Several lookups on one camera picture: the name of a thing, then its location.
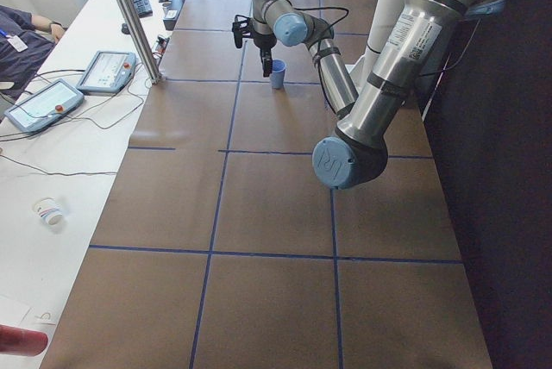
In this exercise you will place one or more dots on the left black cable connector block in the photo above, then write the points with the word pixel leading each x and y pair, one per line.
pixel 160 45

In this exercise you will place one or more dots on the far teach pendant tablet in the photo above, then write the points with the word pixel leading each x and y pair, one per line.
pixel 108 73

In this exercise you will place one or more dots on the blue ribbed plastic cup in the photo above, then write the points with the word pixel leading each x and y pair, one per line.
pixel 277 76

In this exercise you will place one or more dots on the near teach pendant tablet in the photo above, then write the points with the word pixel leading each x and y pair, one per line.
pixel 45 107

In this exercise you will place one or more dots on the red cylinder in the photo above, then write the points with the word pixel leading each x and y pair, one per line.
pixel 22 342

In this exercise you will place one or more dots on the seated person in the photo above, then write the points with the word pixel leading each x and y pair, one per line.
pixel 27 40

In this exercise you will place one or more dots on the aluminium frame post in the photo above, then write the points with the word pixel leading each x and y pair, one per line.
pixel 139 38

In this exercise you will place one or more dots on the white paper cup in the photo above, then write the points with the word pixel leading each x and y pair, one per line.
pixel 49 211

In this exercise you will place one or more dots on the teach pendant tablet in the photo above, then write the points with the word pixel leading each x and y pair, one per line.
pixel 108 73
pixel 45 107

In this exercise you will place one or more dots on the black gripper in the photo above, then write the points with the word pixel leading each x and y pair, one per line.
pixel 263 42

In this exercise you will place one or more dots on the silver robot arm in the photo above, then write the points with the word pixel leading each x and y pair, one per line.
pixel 367 97

